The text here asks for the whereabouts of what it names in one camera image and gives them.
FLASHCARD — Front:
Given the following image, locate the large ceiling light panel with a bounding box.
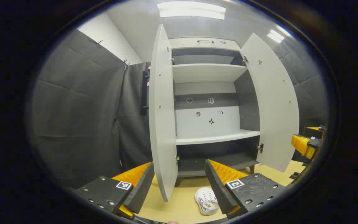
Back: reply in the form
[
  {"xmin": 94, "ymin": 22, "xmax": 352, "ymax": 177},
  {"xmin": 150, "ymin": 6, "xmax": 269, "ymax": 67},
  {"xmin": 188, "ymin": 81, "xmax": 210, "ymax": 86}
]
[{"xmin": 157, "ymin": 2, "xmax": 226, "ymax": 20}]

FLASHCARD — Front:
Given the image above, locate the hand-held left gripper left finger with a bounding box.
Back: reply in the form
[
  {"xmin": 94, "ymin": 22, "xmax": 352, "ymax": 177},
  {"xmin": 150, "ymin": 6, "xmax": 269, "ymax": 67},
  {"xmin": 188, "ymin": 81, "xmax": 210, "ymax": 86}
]
[{"xmin": 73, "ymin": 161, "xmax": 155, "ymax": 220}]

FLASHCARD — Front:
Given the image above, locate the black left door handle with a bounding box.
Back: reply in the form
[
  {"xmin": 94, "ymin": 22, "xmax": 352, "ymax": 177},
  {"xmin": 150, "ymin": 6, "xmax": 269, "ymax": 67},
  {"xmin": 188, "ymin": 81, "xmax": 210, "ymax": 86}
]
[{"xmin": 141, "ymin": 70, "xmax": 151, "ymax": 116}]

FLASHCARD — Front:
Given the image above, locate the white striped canvas shoe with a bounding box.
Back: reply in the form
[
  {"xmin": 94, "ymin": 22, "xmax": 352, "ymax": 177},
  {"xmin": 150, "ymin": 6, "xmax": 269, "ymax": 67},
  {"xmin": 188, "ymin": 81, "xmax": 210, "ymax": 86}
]
[{"xmin": 195, "ymin": 187, "xmax": 220, "ymax": 216}]

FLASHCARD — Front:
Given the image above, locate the small ceiling light panel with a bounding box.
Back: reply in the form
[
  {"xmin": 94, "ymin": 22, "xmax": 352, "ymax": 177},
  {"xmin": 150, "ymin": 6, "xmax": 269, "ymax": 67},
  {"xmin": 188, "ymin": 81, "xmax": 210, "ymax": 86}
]
[{"xmin": 267, "ymin": 29, "xmax": 285, "ymax": 43}]

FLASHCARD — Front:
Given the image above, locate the black backdrop cloth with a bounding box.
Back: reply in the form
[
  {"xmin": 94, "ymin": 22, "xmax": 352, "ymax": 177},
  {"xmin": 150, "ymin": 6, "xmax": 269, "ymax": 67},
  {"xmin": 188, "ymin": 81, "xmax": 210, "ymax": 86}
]
[{"xmin": 31, "ymin": 30, "xmax": 328, "ymax": 187}]

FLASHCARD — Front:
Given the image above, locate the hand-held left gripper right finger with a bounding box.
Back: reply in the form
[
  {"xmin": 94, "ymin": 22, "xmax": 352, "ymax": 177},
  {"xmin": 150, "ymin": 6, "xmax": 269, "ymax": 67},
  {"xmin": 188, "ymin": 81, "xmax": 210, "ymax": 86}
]
[{"xmin": 204, "ymin": 159, "xmax": 287, "ymax": 219}]

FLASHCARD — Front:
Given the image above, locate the grey shoe cabinet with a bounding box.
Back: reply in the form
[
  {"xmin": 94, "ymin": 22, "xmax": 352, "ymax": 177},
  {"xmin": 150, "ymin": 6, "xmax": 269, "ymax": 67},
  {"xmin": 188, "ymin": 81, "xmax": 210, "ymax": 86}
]
[{"xmin": 169, "ymin": 37, "xmax": 261, "ymax": 186}]

